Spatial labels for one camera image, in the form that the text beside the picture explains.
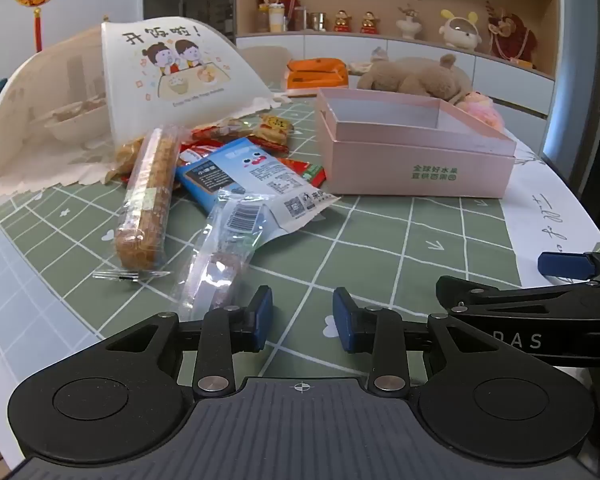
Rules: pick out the pink plush doll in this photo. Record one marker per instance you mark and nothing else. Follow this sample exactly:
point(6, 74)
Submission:
point(482, 110)

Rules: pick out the beige chair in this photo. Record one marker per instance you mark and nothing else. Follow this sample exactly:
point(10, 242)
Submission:
point(267, 62)

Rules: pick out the clear sausage snack packet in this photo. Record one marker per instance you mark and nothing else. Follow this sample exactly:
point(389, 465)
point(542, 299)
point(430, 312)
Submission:
point(220, 280)

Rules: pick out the pink cardboard box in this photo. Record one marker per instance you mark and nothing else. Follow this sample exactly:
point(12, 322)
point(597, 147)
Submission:
point(420, 170)

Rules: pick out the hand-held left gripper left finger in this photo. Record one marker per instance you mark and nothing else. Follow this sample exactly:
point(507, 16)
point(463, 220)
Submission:
point(264, 312)

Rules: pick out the gold and red figurine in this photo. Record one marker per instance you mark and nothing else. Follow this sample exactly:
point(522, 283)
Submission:
point(343, 21)
point(369, 23)

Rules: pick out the long bread stick packet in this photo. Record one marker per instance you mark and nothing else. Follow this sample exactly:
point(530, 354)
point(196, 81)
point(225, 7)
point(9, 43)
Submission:
point(145, 195)

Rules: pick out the yellow snack packet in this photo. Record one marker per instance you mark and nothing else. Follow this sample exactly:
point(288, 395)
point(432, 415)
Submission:
point(275, 127)

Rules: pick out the red and green snack packet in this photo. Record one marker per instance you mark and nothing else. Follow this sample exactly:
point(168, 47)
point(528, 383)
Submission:
point(305, 172)

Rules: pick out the cartoon print mesh food cover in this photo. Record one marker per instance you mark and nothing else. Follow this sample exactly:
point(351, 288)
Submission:
point(130, 90)

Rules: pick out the white yellow-eared plush toy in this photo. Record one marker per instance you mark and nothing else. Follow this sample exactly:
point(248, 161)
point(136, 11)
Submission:
point(460, 32)

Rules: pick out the red-brown reindeer plush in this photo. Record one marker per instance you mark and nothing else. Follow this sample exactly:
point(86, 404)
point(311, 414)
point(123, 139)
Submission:
point(512, 35)

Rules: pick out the orange tissue pack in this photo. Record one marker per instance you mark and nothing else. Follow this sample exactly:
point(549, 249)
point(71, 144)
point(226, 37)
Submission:
point(315, 77)

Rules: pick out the clear golden pastry packet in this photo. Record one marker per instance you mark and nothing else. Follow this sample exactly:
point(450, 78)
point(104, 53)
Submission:
point(125, 157)

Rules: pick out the toy drink cup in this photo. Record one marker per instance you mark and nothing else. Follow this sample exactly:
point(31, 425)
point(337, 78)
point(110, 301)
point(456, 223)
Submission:
point(272, 12)

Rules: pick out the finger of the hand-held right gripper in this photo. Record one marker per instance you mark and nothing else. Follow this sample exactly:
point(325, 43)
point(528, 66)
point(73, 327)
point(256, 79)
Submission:
point(505, 300)
point(562, 264)

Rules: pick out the metal jar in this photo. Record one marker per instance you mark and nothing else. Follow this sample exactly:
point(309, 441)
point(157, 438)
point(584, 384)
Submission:
point(317, 21)

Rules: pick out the blue and white snack packet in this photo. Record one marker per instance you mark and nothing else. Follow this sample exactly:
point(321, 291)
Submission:
point(270, 185)

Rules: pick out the brown plush bear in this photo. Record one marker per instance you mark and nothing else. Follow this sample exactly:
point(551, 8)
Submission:
point(415, 77)

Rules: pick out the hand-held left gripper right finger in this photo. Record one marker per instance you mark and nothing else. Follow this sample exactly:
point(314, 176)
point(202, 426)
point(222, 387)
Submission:
point(342, 320)

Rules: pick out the white deer figurine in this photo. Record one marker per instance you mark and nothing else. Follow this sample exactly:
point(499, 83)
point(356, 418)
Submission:
point(410, 25)

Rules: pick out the green checked tablecloth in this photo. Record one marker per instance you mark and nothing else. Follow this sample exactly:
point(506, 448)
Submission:
point(405, 240)

